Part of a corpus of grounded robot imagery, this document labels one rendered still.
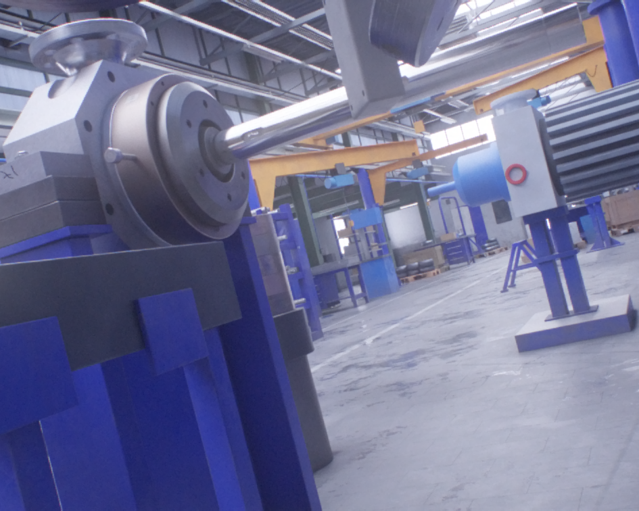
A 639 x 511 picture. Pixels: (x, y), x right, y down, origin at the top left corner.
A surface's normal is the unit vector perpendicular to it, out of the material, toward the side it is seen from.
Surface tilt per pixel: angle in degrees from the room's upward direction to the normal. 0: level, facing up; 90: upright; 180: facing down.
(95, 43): 133
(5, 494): 90
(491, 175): 96
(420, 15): 129
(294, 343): 90
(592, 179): 53
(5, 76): 90
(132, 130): 72
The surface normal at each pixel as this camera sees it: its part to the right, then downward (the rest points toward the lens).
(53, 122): -0.44, -0.62
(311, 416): 0.78, -0.21
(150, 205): -0.18, 0.58
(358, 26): 0.18, -0.05
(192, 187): 0.64, 0.15
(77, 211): 0.90, -0.23
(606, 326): -0.39, 0.10
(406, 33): -0.45, 0.83
